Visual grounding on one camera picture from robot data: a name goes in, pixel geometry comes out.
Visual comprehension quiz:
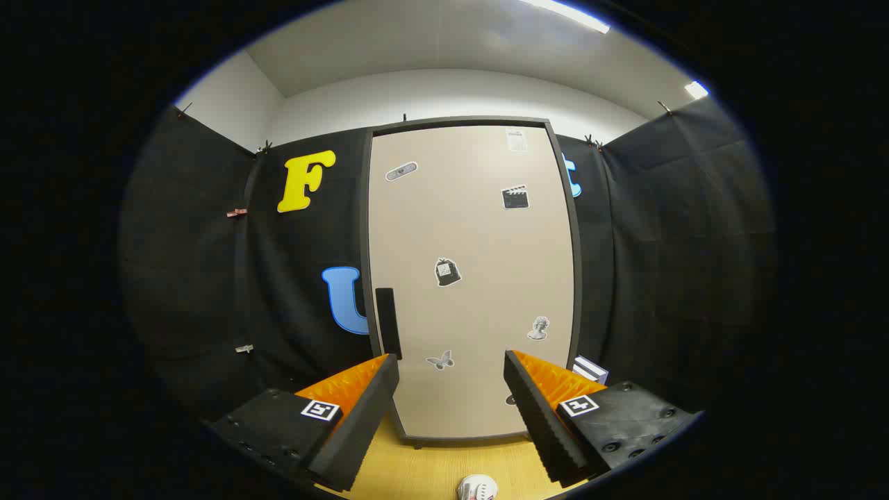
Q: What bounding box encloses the black backdrop cloth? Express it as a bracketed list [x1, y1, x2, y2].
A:
[118, 97, 775, 424]

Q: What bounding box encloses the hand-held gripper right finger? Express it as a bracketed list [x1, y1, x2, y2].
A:
[504, 349, 702, 487]

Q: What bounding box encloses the grey shoe cabinet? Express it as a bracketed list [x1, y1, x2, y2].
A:
[361, 116, 584, 449]

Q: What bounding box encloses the white canvas shoe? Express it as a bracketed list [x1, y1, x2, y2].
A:
[457, 474, 499, 500]

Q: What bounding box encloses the black cabinet door handle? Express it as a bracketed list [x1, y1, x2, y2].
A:
[375, 287, 404, 360]

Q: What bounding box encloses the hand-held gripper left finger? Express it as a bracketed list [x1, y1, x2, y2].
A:
[207, 353, 401, 494]

